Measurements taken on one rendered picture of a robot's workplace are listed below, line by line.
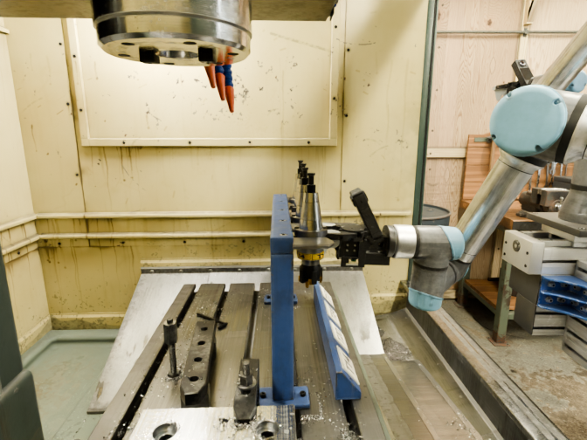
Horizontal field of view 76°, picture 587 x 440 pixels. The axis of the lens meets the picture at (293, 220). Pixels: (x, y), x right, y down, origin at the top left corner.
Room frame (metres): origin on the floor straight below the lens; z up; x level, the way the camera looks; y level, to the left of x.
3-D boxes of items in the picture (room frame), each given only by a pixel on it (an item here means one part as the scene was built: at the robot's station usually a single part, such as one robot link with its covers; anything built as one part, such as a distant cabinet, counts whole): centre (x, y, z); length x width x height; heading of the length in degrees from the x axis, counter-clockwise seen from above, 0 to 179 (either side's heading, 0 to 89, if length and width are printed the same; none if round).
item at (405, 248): (0.81, -0.23, 1.16); 0.08 x 0.05 x 0.08; 3
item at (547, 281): (0.91, -0.71, 0.98); 0.09 x 0.09 x 0.09; 0
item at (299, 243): (0.63, -0.03, 1.21); 0.07 x 0.05 x 0.01; 92
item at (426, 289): (0.82, -0.32, 1.06); 0.11 x 0.08 x 0.11; 138
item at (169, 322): (0.70, 0.25, 0.96); 0.03 x 0.03 x 0.13
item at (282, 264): (0.63, 0.02, 1.05); 0.10 x 0.05 x 0.30; 92
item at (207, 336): (0.69, 0.19, 0.93); 0.26 x 0.05 x 0.06; 7
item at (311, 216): (0.68, -0.03, 1.26); 0.04 x 0.04 x 0.07
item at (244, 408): (0.53, 0.07, 0.97); 0.13 x 0.03 x 0.15; 2
